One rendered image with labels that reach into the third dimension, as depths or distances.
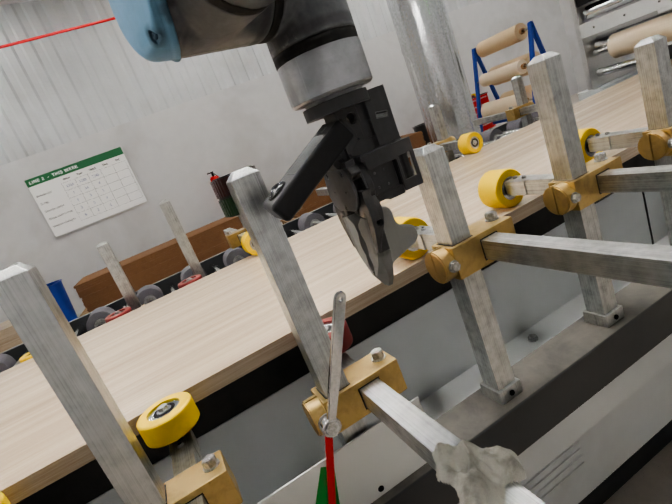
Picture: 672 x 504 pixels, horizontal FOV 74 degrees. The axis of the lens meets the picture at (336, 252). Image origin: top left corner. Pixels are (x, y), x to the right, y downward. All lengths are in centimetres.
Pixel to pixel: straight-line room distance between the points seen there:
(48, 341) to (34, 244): 749
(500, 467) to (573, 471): 92
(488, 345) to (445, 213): 22
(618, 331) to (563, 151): 32
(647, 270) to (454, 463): 26
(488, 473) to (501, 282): 63
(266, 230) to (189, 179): 721
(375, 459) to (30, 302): 45
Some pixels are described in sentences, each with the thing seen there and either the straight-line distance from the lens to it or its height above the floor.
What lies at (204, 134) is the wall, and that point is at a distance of 779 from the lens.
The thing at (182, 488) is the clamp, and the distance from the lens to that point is 61.
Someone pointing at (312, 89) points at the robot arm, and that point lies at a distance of 45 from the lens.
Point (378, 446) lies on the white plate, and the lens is 66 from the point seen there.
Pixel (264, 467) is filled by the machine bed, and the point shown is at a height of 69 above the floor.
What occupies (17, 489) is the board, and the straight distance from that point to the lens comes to 81.
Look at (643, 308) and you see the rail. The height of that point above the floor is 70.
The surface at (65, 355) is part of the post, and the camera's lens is 54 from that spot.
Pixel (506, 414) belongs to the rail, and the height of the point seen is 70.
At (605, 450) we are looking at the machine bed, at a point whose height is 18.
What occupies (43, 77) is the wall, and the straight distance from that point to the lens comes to 807.
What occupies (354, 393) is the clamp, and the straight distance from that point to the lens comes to 61.
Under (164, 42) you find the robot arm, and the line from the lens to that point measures 39.
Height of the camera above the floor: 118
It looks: 15 degrees down
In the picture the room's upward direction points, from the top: 22 degrees counter-clockwise
